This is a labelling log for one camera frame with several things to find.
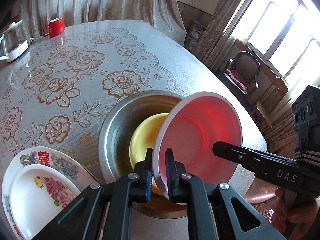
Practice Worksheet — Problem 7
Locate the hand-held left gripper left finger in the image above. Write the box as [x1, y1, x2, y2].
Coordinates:
[32, 148, 153, 240]

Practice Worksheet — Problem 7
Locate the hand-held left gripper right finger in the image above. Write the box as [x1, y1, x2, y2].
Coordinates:
[164, 149, 273, 240]

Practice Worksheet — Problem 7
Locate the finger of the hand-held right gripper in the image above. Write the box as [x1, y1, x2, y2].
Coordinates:
[212, 141, 300, 178]

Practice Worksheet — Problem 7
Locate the red plastic bowl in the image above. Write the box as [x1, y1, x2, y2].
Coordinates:
[152, 92, 243, 200]

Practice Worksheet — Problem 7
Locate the yellow bowl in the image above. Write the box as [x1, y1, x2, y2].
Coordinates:
[129, 113, 170, 195]

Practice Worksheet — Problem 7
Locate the stainless steel bowl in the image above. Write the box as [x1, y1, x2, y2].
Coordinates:
[98, 90, 195, 218]

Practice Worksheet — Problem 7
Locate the scalloped plate with red characters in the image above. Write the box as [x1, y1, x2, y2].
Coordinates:
[2, 148, 100, 240]

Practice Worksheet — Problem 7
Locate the white plate with pink roses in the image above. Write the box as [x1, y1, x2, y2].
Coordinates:
[9, 164, 82, 240]

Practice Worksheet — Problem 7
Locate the person's right hand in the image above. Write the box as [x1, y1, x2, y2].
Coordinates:
[274, 187, 320, 233]

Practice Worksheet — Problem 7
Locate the light wooden chair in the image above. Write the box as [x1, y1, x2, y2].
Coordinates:
[252, 77, 288, 128]

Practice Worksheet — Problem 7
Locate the dark round-back chair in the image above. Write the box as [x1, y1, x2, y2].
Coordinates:
[220, 51, 260, 100]

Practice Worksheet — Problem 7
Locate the floral lace tablecloth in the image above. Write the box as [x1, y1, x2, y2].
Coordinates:
[0, 20, 268, 240]

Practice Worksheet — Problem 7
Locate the beige side curtain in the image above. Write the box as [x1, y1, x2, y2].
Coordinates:
[200, 0, 265, 70]

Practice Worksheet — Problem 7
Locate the grey patterned bundle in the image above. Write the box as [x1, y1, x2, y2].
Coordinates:
[187, 20, 208, 53]

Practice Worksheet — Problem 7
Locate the window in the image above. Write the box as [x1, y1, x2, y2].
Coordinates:
[232, 0, 320, 80]

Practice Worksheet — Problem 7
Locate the red mug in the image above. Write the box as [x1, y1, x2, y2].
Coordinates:
[42, 17, 65, 37]

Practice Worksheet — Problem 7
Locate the beige sheer curtain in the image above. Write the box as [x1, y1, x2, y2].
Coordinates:
[17, 0, 185, 48]

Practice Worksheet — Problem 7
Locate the glass electric kettle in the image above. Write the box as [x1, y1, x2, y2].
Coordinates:
[0, 20, 34, 63]

